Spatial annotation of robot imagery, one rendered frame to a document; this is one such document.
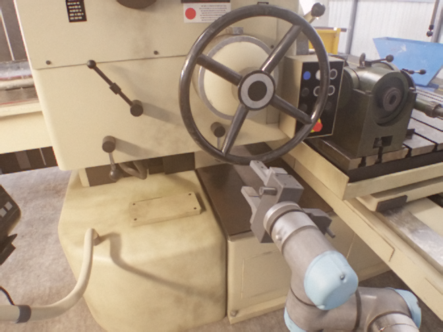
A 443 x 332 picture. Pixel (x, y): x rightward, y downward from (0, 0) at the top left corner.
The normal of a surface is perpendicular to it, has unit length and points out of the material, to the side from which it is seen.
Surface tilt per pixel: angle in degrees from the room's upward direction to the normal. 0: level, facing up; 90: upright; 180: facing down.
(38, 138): 90
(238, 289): 90
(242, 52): 60
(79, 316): 0
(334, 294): 90
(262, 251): 90
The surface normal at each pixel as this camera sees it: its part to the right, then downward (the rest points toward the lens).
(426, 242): 0.00, -0.87
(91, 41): 0.30, 0.47
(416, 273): -0.95, 0.15
